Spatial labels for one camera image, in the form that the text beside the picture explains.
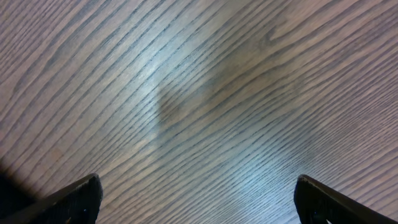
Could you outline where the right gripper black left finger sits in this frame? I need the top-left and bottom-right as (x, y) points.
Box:
(1, 174), (103, 224)

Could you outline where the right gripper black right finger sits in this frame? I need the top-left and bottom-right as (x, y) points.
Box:
(294, 175), (397, 224)

